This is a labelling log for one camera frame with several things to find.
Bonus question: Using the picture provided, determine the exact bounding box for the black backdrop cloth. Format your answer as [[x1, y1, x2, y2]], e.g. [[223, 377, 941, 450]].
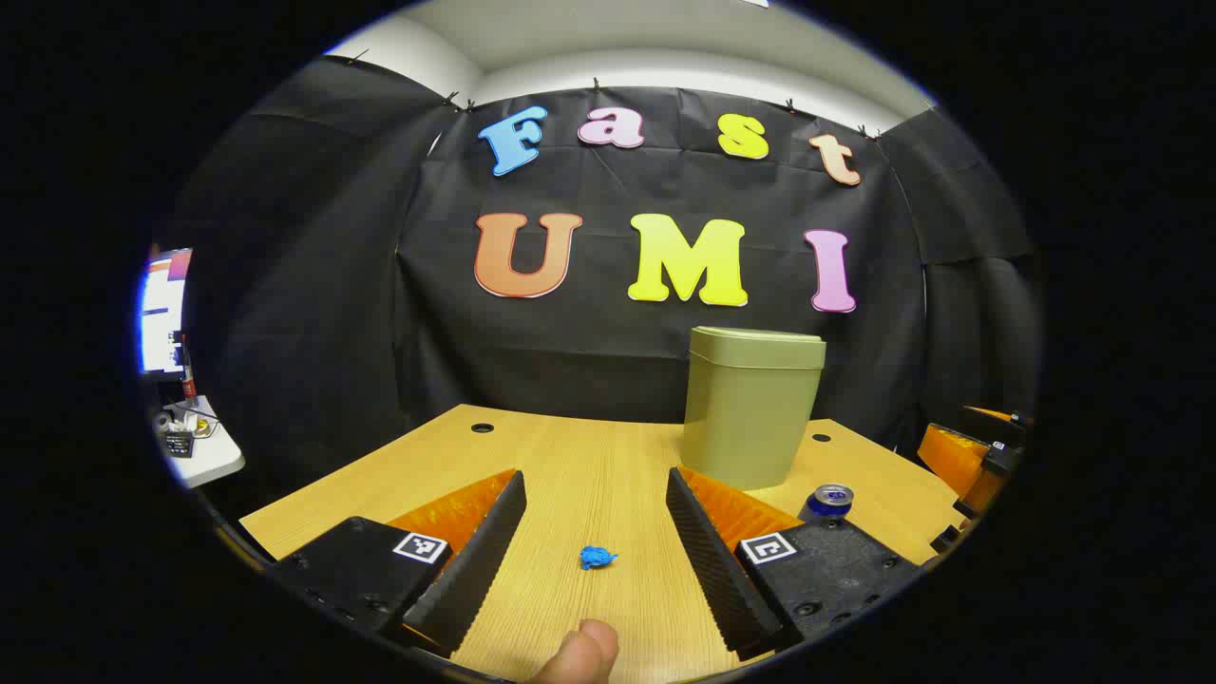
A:
[[166, 55, 1041, 495]]

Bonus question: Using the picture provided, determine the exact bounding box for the wooden desktop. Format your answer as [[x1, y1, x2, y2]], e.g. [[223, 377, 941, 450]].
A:
[[237, 404, 960, 683]]

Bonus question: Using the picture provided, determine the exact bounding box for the blue pop can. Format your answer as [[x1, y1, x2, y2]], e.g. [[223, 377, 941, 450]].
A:
[[798, 484, 855, 523]]

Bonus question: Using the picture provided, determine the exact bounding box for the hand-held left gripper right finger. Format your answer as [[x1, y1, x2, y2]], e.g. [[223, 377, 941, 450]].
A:
[[665, 465, 921, 663]]

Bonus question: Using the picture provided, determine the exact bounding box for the computer monitor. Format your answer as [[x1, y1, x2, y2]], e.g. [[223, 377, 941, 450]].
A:
[[141, 249, 193, 376]]

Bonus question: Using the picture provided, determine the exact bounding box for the white side table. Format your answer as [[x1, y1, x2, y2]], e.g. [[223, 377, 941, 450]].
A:
[[157, 397, 246, 488]]

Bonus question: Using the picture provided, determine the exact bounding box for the green desktop garbage bin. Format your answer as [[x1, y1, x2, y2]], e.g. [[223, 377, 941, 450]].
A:
[[680, 326, 827, 491]]

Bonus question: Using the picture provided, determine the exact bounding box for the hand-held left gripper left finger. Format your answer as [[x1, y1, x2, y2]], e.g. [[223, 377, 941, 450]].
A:
[[271, 468, 528, 658]]

